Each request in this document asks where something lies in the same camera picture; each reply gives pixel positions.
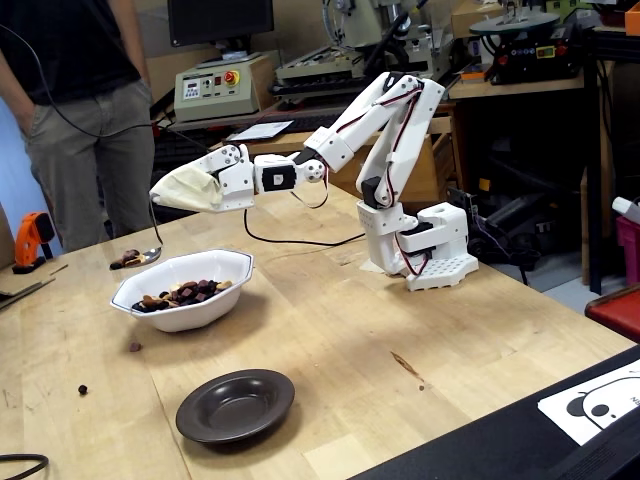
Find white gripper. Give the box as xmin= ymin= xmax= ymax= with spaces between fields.
xmin=192 ymin=144 xmax=257 ymax=212

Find cardboard pieces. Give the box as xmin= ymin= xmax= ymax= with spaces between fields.
xmin=0 ymin=262 xmax=70 ymax=312

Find white octagonal bowl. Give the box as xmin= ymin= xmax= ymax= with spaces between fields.
xmin=109 ymin=248 xmax=255 ymax=334

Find beige milling machine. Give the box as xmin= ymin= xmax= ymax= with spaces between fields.
xmin=272 ymin=0 xmax=464 ymax=101

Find person in black shirt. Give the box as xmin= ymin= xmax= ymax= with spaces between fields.
xmin=0 ymin=0 xmax=156 ymax=254

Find large black case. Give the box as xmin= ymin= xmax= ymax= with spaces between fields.
xmin=349 ymin=344 xmax=640 ymax=480

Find thick black cable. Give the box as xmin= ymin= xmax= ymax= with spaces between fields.
xmin=0 ymin=453 xmax=50 ymax=480

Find black metal frame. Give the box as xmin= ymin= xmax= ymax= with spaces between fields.
xmin=582 ymin=24 xmax=640 ymax=296

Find orange hand tool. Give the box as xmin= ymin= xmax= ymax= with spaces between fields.
xmin=11 ymin=211 xmax=56 ymax=275

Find black computer monitor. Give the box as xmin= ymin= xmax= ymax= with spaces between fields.
xmin=166 ymin=0 xmax=275 ymax=55

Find white panda sticker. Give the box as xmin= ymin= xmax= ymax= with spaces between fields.
xmin=537 ymin=372 xmax=640 ymax=447

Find person's right forearm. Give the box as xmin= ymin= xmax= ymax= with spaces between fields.
xmin=0 ymin=49 xmax=37 ymax=135

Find person's left forearm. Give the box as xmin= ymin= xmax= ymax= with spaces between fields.
xmin=108 ymin=0 xmax=153 ymax=99

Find white paper sheet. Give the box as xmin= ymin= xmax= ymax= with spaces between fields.
xmin=222 ymin=119 xmax=296 ymax=147

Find white plastic object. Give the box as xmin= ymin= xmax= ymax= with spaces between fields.
xmin=611 ymin=195 xmax=640 ymax=225

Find scooped nuts and raisins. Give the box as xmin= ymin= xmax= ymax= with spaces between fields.
xmin=109 ymin=248 xmax=146 ymax=271

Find wooden workbench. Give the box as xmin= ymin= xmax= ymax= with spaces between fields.
xmin=448 ymin=72 xmax=587 ymax=101

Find nuts and dried fruit pile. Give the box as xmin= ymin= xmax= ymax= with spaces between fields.
xmin=131 ymin=278 xmax=235 ymax=315

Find black scroll saw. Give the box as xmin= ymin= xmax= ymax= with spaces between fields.
xmin=468 ymin=9 xmax=586 ymax=85

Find black keyboard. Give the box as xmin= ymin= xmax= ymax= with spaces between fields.
xmin=279 ymin=110 xmax=346 ymax=134

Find cardboard box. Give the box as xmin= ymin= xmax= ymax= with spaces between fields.
xmin=449 ymin=0 xmax=506 ymax=40

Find brown plate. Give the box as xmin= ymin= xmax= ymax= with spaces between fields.
xmin=175 ymin=368 xmax=296 ymax=445

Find beige masking tape wrap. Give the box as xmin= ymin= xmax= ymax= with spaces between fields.
xmin=148 ymin=166 xmax=225 ymax=214

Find pink bin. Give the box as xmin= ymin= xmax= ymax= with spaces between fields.
xmin=615 ymin=214 xmax=640 ymax=286

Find red chair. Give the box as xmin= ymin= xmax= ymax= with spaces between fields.
xmin=583 ymin=283 xmax=640 ymax=344

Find beige control box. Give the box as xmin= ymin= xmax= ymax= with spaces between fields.
xmin=173 ymin=53 xmax=275 ymax=124

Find bent metal spoon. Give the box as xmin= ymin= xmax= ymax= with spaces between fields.
xmin=109 ymin=197 xmax=164 ymax=271

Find thin black cable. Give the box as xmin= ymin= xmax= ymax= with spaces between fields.
xmin=0 ymin=23 xmax=369 ymax=247

